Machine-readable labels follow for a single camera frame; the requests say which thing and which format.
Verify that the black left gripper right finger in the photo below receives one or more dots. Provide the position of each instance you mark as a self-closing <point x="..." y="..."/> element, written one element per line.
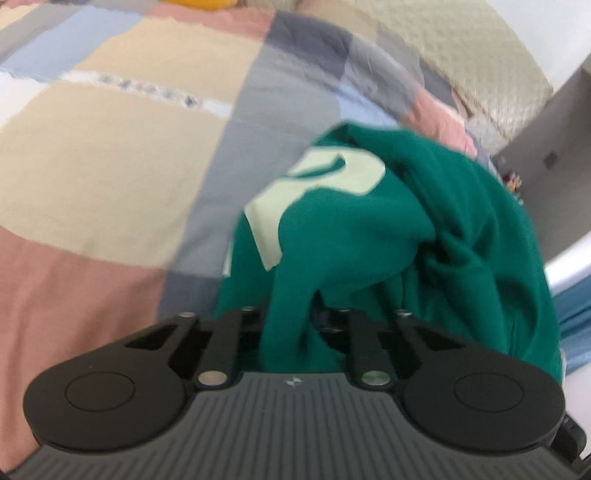
<point x="385" y="353"/>

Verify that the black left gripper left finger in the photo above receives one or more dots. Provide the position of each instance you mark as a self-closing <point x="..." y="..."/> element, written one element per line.
<point x="206" y="352"/>

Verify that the green hooded sweatshirt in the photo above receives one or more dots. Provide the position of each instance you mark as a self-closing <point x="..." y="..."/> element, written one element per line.
<point x="382" y="220"/>

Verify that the patchwork checked bed quilt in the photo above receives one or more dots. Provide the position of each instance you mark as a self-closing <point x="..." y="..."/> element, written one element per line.
<point x="133" y="133"/>

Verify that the grey bedside cabinet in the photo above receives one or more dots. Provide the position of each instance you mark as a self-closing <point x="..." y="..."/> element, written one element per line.
<point x="552" y="157"/>

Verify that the cream quilted headboard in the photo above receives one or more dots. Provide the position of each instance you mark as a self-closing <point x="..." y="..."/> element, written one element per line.
<point x="469" y="45"/>

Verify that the yellow crown pillow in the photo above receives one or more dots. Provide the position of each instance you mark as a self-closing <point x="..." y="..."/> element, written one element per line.
<point x="207" y="5"/>

